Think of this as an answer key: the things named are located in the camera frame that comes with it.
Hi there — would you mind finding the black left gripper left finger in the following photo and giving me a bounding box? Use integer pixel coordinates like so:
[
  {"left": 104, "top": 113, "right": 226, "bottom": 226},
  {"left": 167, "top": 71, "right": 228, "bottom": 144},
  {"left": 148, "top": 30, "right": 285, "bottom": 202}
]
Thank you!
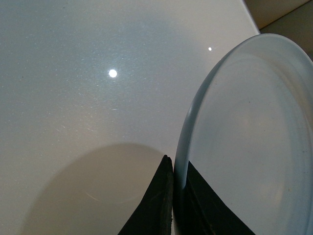
[{"left": 119, "top": 155, "right": 174, "bottom": 235}]

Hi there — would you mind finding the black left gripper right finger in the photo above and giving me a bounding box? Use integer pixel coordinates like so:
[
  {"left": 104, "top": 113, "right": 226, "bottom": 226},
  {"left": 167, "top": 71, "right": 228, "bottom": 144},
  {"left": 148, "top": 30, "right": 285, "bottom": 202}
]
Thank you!
[{"left": 175, "top": 162, "right": 254, "bottom": 235}]

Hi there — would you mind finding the beige chair right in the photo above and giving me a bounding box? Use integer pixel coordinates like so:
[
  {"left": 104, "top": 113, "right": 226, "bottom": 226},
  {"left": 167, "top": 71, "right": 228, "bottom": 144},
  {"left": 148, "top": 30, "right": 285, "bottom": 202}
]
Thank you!
[{"left": 245, "top": 0, "right": 308, "bottom": 29}]

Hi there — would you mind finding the light blue round plate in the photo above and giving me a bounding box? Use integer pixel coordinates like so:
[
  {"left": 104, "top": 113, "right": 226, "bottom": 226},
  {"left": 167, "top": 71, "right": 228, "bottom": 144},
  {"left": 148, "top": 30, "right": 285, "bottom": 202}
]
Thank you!
[{"left": 173, "top": 34, "right": 313, "bottom": 235}]

